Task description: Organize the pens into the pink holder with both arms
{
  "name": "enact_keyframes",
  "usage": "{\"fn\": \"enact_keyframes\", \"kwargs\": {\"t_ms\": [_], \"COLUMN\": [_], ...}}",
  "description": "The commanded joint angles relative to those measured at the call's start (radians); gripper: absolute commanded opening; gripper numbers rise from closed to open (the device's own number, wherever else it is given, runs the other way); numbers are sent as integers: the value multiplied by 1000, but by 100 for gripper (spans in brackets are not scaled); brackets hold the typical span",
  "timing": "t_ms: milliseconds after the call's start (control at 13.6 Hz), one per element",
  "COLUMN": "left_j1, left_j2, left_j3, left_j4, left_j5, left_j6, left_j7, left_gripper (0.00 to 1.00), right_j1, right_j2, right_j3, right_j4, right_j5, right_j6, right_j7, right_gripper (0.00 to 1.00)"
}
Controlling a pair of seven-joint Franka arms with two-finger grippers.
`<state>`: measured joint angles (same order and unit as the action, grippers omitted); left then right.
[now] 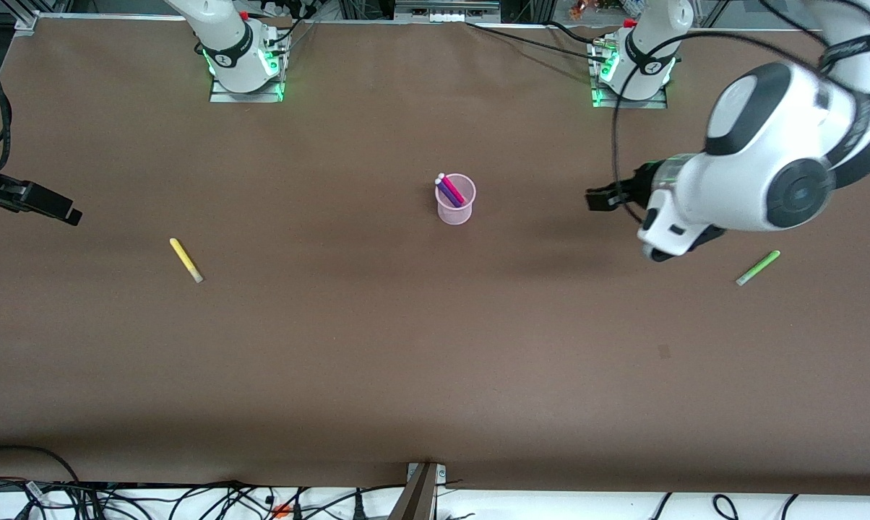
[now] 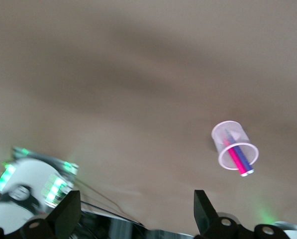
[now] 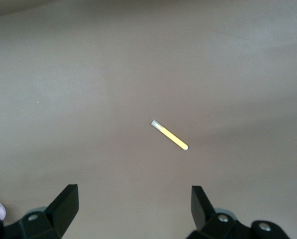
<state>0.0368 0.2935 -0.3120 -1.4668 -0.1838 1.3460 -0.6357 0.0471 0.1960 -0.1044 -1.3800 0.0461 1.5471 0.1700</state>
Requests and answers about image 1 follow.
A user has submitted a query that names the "pink highlighter pen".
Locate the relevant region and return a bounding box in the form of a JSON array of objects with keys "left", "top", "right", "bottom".
[{"left": 440, "top": 173, "right": 468, "bottom": 206}]

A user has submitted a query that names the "pink translucent pen holder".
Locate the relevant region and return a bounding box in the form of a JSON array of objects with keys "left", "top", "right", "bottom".
[{"left": 435, "top": 173, "right": 476, "bottom": 225}]

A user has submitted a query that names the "green highlighter pen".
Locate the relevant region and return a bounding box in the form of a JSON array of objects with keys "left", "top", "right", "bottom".
[{"left": 736, "top": 250, "right": 781, "bottom": 287}]

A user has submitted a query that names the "yellow highlighter pen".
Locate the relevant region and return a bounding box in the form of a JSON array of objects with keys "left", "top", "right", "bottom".
[{"left": 169, "top": 238, "right": 204, "bottom": 284}]

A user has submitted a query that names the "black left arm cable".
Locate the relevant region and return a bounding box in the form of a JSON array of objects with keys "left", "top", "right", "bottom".
[{"left": 611, "top": 0, "right": 870, "bottom": 226}]

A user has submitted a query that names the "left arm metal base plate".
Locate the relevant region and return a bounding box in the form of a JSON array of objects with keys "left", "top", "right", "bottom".
[{"left": 590, "top": 40, "right": 669, "bottom": 110}]

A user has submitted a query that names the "short black table cable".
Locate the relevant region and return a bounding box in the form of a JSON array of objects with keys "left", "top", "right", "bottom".
[{"left": 542, "top": 20, "right": 609, "bottom": 46}]

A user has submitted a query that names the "long black table cable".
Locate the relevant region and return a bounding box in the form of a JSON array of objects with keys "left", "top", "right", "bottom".
[{"left": 466, "top": 22, "right": 603, "bottom": 61}]

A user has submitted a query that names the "aluminium frame corner profile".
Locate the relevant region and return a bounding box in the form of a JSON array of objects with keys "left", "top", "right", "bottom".
[{"left": 12, "top": 0, "right": 43, "bottom": 34}]

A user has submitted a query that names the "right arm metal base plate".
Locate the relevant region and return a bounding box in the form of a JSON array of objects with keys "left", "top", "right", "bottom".
[{"left": 210, "top": 43, "right": 288, "bottom": 103}]

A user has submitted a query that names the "thick black floor cable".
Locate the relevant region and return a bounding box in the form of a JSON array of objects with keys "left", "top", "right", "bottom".
[{"left": 0, "top": 445, "right": 82, "bottom": 485}]

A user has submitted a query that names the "dark camera mount post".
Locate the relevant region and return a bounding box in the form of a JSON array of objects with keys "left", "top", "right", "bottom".
[{"left": 387, "top": 462, "right": 448, "bottom": 520}]

